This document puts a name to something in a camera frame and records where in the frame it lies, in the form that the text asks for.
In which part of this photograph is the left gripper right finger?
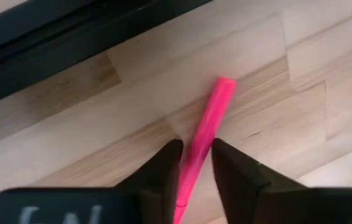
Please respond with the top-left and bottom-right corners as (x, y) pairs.
(211, 139), (352, 224)

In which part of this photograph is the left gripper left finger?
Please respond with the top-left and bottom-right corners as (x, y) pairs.
(0, 139), (184, 224)

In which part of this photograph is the pink marker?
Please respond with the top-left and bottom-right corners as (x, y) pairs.
(172, 77), (237, 224)

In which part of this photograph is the black aluminium table frame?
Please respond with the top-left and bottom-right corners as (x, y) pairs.
(0, 0), (214, 110)

